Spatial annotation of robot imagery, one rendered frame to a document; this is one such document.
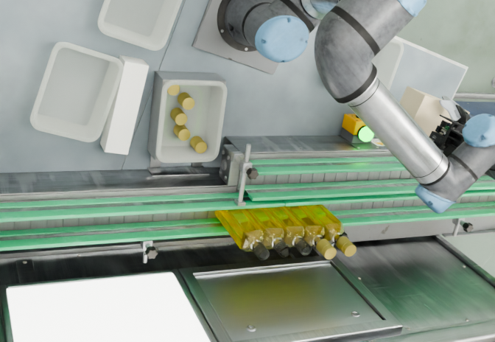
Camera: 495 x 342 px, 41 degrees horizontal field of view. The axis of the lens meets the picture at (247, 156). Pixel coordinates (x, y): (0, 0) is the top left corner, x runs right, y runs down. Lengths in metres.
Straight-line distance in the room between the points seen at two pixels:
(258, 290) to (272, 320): 0.13
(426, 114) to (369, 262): 0.54
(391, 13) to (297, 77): 0.75
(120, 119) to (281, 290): 0.59
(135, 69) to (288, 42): 0.38
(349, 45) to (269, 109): 0.76
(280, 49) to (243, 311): 0.63
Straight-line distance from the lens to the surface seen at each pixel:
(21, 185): 1.71
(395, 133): 1.29
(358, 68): 1.20
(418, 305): 1.89
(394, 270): 2.02
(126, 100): 1.69
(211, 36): 1.76
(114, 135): 1.72
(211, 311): 1.60
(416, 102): 1.69
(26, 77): 1.70
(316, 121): 1.99
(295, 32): 1.58
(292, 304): 1.69
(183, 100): 1.73
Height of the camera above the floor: 2.37
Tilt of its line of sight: 57 degrees down
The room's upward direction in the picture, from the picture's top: 135 degrees clockwise
